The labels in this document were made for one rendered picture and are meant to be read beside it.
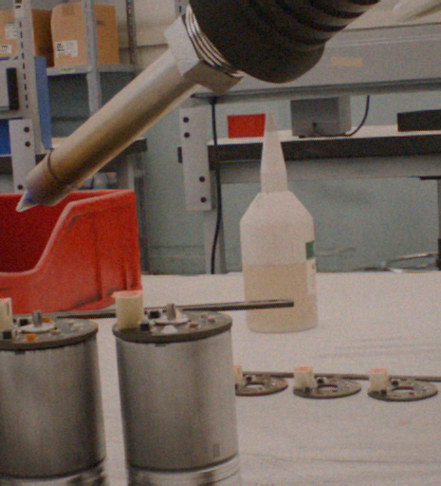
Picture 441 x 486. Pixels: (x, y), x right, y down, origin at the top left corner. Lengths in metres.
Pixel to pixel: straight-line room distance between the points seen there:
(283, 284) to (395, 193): 4.17
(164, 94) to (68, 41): 4.43
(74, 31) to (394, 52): 2.30
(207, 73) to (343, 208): 4.55
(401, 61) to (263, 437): 2.16
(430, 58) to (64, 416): 2.28
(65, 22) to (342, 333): 4.15
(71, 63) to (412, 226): 1.51
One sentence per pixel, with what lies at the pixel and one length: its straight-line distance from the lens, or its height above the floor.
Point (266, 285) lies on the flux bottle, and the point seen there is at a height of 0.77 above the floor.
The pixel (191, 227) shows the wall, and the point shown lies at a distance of 4.92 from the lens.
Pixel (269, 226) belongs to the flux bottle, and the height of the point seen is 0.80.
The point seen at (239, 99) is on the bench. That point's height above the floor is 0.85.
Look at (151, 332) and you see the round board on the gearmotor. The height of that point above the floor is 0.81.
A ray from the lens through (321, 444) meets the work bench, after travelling 0.36.
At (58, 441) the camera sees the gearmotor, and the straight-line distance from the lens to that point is 0.24.
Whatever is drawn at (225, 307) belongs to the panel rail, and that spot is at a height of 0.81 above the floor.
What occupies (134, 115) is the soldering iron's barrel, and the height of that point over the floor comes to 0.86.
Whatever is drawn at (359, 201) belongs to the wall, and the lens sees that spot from 4.71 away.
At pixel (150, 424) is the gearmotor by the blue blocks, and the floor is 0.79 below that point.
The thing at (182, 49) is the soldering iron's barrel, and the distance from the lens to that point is 0.18.
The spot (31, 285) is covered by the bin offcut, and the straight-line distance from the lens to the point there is 0.56.
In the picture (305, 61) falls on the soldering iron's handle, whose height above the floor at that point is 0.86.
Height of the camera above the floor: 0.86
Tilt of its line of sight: 7 degrees down
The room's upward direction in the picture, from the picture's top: 4 degrees counter-clockwise
